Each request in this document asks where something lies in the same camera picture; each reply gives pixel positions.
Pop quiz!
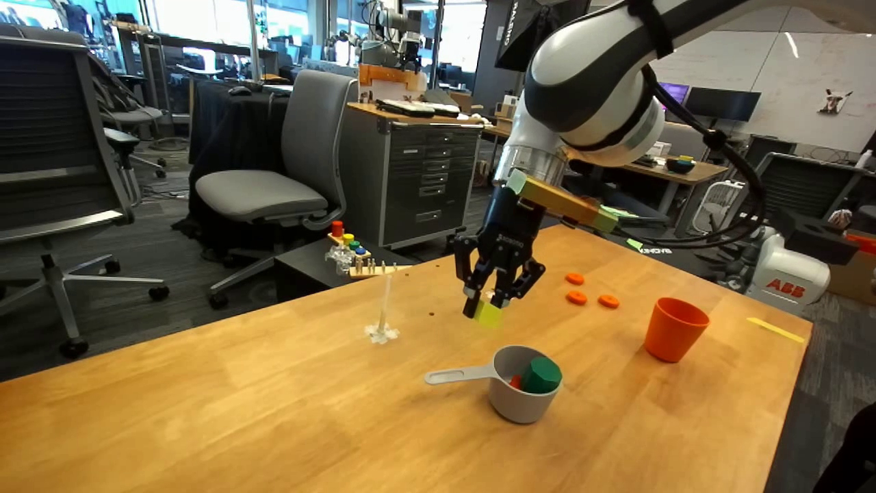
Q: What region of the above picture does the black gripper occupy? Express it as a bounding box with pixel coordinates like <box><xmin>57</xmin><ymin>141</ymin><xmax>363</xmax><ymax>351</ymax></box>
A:
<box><xmin>449</xmin><ymin>187</ymin><xmax>544</xmax><ymax>319</ymax></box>

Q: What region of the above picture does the yellow block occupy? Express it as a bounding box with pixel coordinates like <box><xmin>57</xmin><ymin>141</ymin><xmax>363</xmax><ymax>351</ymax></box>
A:
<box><xmin>474</xmin><ymin>302</ymin><xmax>504</xmax><ymax>328</ymax></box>

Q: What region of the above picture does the green block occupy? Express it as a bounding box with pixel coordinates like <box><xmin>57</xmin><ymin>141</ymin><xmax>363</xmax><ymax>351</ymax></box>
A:
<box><xmin>519</xmin><ymin>357</ymin><xmax>562</xmax><ymax>394</ymax></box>

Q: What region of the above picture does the grey measuring cup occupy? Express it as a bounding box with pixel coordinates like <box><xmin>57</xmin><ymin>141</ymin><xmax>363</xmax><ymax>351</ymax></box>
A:
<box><xmin>425</xmin><ymin>345</ymin><xmax>564</xmax><ymax>424</ymax></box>

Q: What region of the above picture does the white ABB robot base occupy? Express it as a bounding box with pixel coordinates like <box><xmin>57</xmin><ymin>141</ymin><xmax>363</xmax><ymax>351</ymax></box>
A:
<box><xmin>744</xmin><ymin>228</ymin><xmax>829</xmax><ymax>316</ymax></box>

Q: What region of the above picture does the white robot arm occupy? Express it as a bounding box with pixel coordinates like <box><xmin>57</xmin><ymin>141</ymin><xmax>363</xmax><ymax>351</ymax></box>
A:
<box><xmin>452</xmin><ymin>0</ymin><xmax>876</xmax><ymax>319</ymax></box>

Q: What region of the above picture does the orange plastic cup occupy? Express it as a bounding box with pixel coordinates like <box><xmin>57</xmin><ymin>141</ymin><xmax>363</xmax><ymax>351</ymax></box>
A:
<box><xmin>644</xmin><ymin>298</ymin><xmax>709</xmax><ymax>364</ymax></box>

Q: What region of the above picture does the orange disc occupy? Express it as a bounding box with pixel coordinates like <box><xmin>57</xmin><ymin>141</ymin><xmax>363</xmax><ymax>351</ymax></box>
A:
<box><xmin>564</xmin><ymin>272</ymin><xmax>585</xmax><ymax>284</ymax></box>
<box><xmin>567</xmin><ymin>291</ymin><xmax>589</xmax><ymax>306</ymax></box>
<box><xmin>596</xmin><ymin>294</ymin><xmax>619</xmax><ymax>309</ymax></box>

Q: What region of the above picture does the white peg stand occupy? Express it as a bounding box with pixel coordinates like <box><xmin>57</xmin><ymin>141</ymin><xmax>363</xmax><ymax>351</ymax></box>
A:
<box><xmin>363</xmin><ymin>276</ymin><xmax>400</xmax><ymax>345</ymax></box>

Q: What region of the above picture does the grey drawer cabinet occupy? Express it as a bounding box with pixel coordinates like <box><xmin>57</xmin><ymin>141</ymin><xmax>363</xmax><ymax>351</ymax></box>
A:
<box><xmin>343</xmin><ymin>105</ymin><xmax>482</xmax><ymax>250</ymax></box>

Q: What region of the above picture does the colourful toy stacker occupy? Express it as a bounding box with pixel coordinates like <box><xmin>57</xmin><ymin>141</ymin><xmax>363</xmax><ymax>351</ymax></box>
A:
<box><xmin>325</xmin><ymin>219</ymin><xmax>403</xmax><ymax>279</ymax></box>

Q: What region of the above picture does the grey office chair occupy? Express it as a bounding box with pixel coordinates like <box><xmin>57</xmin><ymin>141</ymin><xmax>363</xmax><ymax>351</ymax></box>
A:
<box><xmin>195</xmin><ymin>71</ymin><xmax>355</xmax><ymax>309</ymax></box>

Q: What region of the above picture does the dark mesh office chair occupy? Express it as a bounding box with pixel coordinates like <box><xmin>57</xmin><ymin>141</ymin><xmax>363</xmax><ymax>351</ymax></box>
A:
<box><xmin>0</xmin><ymin>34</ymin><xmax>170</xmax><ymax>360</ymax></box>

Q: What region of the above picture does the wrist camera with wooden mount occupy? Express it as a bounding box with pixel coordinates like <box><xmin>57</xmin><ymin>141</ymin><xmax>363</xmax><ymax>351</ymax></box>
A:
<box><xmin>507</xmin><ymin>169</ymin><xmax>619</xmax><ymax>234</ymax></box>

